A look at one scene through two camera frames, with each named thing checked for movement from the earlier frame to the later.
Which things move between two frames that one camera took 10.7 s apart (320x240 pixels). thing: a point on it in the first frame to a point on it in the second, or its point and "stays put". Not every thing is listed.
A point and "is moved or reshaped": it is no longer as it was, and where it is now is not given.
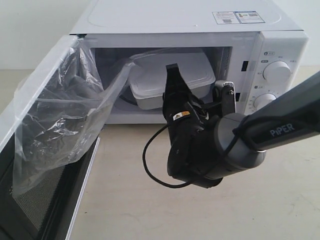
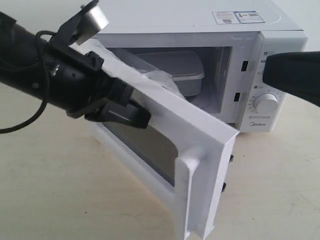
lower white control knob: [263, 100] stays put
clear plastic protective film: [60, 106] to [95, 46]
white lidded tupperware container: [147, 76] is moved or reshaped
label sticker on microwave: [233, 17] stays put
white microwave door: [50, 133] to [182, 156]
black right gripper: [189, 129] to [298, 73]
